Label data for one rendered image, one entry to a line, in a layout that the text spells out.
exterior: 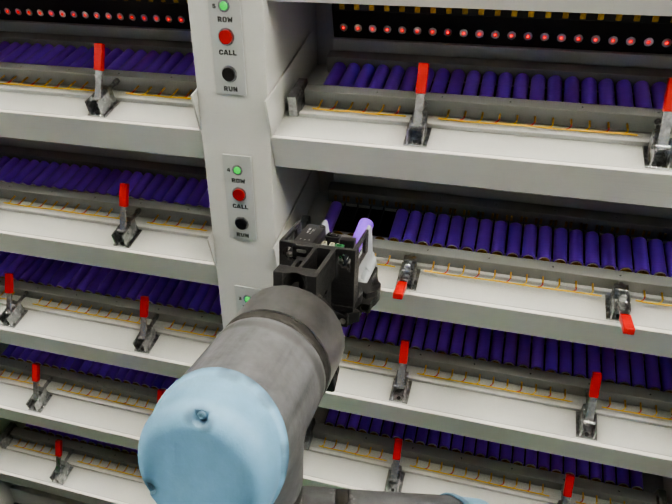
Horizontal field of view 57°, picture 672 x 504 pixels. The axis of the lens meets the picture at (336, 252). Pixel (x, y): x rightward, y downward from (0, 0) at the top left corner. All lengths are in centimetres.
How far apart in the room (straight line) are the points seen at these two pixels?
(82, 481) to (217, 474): 110
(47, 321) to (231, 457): 87
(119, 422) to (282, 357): 88
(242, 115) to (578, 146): 40
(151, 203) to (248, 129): 27
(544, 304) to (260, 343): 50
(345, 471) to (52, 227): 63
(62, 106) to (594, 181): 70
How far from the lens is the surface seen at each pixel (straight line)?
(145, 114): 89
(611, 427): 99
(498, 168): 75
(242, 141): 81
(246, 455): 37
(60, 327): 120
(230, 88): 79
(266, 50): 77
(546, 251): 88
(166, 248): 96
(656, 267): 90
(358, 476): 112
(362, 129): 79
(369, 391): 97
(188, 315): 109
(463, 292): 84
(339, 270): 55
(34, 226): 110
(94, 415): 130
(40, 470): 153
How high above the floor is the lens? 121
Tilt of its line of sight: 29 degrees down
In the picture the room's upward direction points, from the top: straight up
